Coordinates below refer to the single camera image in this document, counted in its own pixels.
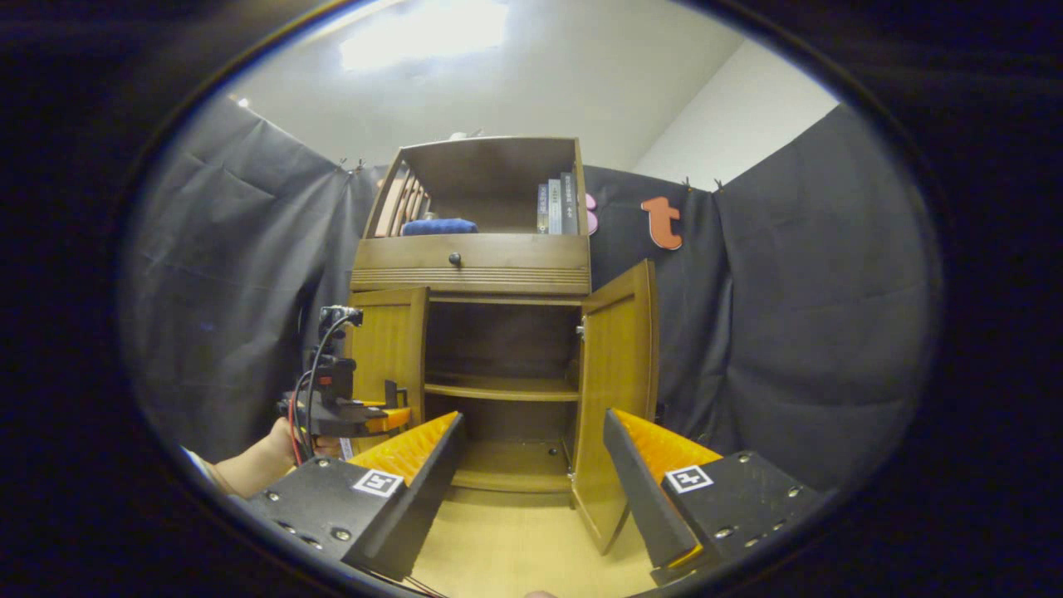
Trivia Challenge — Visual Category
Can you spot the black backdrop cloth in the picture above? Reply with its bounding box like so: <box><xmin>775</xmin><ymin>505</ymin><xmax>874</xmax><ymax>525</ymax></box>
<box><xmin>120</xmin><ymin>96</ymin><xmax>943</xmax><ymax>499</ymax></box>

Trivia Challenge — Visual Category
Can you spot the wooden drawer with black knob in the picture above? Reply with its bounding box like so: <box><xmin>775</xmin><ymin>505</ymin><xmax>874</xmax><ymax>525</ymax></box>
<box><xmin>350</xmin><ymin>233</ymin><xmax>592</xmax><ymax>296</ymax></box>

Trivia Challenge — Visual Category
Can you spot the wooden cabinet door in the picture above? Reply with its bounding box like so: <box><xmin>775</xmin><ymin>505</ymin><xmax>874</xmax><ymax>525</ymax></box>
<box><xmin>571</xmin><ymin>259</ymin><xmax>661</xmax><ymax>556</ymax></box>
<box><xmin>347</xmin><ymin>287</ymin><xmax>430</xmax><ymax>453</ymax></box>

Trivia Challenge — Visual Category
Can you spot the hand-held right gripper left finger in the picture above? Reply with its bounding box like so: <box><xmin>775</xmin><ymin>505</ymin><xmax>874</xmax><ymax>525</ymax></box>
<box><xmin>247</xmin><ymin>411</ymin><xmax>468</xmax><ymax>582</ymax></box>

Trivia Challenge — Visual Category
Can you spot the wooden double-door shoe cabinet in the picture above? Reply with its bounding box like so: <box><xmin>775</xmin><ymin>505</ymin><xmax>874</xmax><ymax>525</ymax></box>
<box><xmin>345</xmin><ymin>137</ymin><xmax>661</xmax><ymax>556</ymax></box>

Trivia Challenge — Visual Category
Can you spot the row of standing books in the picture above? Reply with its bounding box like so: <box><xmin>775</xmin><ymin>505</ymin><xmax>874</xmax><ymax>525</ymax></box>
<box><xmin>536</xmin><ymin>172</ymin><xmax>580</xmax><ymax>235</ymax></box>

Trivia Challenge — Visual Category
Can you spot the folded blue towel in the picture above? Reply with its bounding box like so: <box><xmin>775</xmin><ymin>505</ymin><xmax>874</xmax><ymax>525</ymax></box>
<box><xmin>401</xmin><ymin>218</ymin><xmax>479</xmax><ymax>237</ymax></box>

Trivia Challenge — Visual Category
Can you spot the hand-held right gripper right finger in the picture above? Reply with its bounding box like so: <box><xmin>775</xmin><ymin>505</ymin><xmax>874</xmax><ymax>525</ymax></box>
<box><xmin>602</xmin><ymin>407</ymin><xmax>831</xmax><ymax>586</ymax></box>

